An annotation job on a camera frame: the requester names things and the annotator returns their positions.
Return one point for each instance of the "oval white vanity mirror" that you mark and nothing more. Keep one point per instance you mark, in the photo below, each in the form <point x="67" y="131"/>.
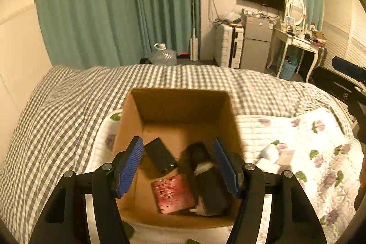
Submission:
<point x="296" y="9"/>

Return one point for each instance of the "small black box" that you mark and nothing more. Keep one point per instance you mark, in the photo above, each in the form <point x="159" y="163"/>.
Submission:
<point x="160" y="155"/>

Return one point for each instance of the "silver mini fridge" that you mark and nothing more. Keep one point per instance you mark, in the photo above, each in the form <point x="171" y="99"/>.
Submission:
<point x="256" y="41"/>

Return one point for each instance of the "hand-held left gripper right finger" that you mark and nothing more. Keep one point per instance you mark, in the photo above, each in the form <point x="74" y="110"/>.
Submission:
<point x="226" y="168"/>

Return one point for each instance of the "blue laundry basket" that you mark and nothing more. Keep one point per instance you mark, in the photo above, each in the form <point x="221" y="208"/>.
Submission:
<point x="287" y="68"/>

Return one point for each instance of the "beige small box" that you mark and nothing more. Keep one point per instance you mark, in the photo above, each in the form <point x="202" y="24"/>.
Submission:
<point x="286" y="157"/>

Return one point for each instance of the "white floral quilt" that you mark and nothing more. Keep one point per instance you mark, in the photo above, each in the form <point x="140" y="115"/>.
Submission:
<point x="314" y="152"/>

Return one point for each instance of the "white small box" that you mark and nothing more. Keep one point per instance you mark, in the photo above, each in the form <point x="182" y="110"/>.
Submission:
<point x="268" y="166"/>

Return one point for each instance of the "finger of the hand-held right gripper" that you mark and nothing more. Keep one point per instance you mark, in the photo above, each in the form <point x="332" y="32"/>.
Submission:
<point x="347" y="66"/>
<point x="334" y="85"/>

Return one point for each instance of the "grey checked blanket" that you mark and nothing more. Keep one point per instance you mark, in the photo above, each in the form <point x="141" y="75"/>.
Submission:
<point x="68" y="118"/>

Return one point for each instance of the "red patterned packet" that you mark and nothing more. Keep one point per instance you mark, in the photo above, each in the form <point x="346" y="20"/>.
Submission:
<point x="173" y="194"/>

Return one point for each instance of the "cardboard box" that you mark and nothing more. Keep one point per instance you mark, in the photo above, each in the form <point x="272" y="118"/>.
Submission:
<point x="177" y="106"/>

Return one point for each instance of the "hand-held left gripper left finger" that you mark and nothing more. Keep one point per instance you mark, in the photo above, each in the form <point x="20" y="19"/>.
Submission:
<point x="130" y="168"/>

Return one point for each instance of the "white suitcase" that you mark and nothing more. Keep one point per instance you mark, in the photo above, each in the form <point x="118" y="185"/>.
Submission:
<point x="228" y="45"/>

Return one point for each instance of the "black and white bottle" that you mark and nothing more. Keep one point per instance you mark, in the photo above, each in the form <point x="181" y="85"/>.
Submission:
<point x="207" y="175"/>

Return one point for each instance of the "clear water jug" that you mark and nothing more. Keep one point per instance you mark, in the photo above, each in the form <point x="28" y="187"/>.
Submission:
<point x="163" y="56"/>

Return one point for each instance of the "white dressing table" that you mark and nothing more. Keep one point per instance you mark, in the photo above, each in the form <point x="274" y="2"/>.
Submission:
<point x="297" y="45"/>

